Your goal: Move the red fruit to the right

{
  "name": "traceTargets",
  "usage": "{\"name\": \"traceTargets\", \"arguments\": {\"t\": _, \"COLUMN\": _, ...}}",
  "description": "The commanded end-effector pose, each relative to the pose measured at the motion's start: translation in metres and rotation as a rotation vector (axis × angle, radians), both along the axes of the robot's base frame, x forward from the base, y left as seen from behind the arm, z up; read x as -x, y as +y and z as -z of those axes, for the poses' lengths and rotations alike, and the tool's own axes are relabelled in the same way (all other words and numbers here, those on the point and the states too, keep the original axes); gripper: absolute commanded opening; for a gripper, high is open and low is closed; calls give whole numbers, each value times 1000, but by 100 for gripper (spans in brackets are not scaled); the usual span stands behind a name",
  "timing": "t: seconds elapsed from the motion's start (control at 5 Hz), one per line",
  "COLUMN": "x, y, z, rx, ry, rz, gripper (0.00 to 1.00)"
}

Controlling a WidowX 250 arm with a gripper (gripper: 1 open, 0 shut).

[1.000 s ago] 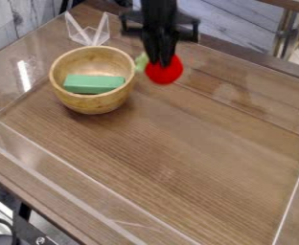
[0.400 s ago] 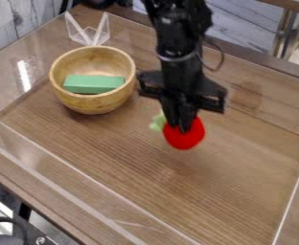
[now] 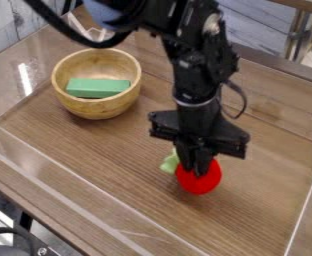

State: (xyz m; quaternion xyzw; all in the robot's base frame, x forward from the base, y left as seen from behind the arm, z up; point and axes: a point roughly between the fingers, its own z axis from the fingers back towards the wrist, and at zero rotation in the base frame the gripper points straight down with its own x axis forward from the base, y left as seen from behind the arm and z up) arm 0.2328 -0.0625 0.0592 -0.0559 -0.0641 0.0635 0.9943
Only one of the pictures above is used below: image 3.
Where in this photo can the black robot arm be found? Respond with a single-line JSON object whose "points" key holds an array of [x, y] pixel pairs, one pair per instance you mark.
{"points": [[190, 28]]}

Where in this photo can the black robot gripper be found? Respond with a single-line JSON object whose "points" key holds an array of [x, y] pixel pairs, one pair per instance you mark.
{"points": [[200, 131]]}

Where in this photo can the green rectangular block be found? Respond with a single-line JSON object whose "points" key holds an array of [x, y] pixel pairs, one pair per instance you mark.
{"points": [[95, 88]]}

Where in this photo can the red plush fruit green leaf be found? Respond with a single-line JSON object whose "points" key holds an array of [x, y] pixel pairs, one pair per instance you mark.
{"points": [[190, 183]]}

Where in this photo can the metal table leg background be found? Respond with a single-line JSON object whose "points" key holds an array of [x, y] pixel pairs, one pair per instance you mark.
{"points": [[298, 41]]}

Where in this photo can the wooden bowl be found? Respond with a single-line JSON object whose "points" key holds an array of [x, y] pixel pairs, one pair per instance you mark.
{"points": [[97, 64]]}

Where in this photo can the black table frame bracket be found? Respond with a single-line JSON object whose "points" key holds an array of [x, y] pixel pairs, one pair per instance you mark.
{"points": [[26, 240]]}

